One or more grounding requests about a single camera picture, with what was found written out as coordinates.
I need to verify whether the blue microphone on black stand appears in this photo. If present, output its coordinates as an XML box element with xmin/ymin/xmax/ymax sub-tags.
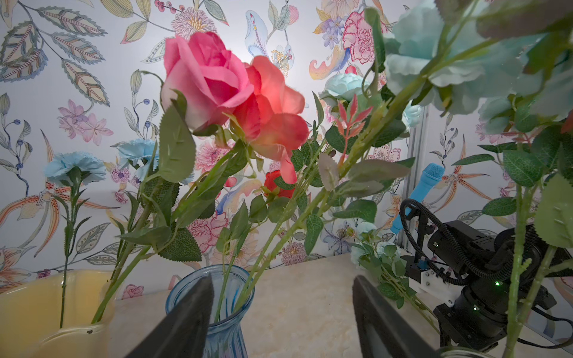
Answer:
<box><xmin>410</xmin><ymin>163</ymin><xmax>445</xmax><ymax>247</ymax></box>

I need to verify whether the clear glass vase with twine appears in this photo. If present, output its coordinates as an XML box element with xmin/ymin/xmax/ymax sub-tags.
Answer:
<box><xmin>437</xmin><ymin>346</ymin><xmax>493</xmax><ymax>358</ymax></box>

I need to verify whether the magenta pink rose stem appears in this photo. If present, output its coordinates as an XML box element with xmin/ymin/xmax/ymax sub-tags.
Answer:
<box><xmin>92</xmin><ymin>32</ymin><xmax>254</xmax><ymax>323</ymax></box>

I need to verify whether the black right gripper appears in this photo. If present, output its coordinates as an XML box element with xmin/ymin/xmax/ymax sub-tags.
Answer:
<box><xmin>427</xmin><ymin>220</ymin><xmax>573</xmax><ymax>352</ymax></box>

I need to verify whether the coral red rose stem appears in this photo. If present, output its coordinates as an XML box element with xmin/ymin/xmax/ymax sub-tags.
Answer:
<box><xmin>212</xmin><ymin>55</ymin><xmax>310</xmax><ymax>323</ymax></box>

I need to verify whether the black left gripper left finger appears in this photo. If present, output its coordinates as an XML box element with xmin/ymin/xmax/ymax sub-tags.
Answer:
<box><xmin>128</xmin><ymin>275</ymin><xmax>214</xmax><ymax>357</ymax></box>

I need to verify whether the yellow fluted glass vase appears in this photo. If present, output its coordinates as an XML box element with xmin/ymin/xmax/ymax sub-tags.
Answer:
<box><xmin>1</xmin><ymin>270</ymin><xmax>114</xmax><ymax>357</ymax></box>

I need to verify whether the aluminium corner frame post right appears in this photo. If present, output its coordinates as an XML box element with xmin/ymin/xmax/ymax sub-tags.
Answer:
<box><xmin>400</xmin><ymin>107</ymin><xmax>431</xmax><ymax>251</ymax></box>

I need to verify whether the purple blue glass vase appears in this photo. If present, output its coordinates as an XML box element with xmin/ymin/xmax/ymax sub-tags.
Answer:
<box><xmin>165</xmin><ymin>264</ymin><xmax>255</xmax><ymax>357</ymax></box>

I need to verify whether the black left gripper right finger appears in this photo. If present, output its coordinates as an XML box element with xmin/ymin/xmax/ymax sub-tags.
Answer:
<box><xmin>352</xmin><ymin>275</ymin><xmax>440</xmax><ymax>358</ymax></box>

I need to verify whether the light blue peony spray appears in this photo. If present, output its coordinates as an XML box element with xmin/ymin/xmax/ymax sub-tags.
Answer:
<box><xmin>339</xmin><ymin>1</ymin><xmax>572</xmax><ymax>177</ymax></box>

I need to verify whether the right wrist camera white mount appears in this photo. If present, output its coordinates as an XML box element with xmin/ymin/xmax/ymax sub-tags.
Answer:
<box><xmin>406</xmin><ymin>264</ymin><xmax>463</xmax><ymax>307</ymax></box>

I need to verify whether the blue carnation stem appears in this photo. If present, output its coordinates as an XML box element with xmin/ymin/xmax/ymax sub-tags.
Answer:
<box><xmin>45</xmin><ymin>140</ymin><xmax>159</xmax><ymax>328</ymax></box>

